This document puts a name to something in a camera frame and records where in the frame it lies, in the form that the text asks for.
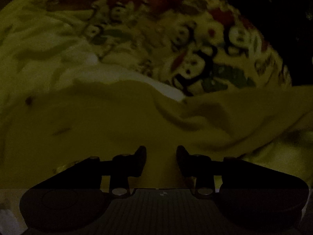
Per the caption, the white leaf-print duvet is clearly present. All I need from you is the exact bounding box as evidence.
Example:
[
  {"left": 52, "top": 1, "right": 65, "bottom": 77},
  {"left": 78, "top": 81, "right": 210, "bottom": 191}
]
[{"left": 1, "top": 0, "right": 185, "bottom": 116}]

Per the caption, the plain beige small garment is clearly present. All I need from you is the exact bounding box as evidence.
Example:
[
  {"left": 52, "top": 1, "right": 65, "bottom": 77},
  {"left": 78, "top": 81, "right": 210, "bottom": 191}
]
[{"left": 1, "top": 81, "right": 312, "bottom": 188}]

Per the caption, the monkey-print yellow blanket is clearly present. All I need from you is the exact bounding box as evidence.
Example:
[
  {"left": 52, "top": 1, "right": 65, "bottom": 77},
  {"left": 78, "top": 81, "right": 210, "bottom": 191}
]
[{"left": 83, "top": 0, "right": 292, "bottom": 97}]

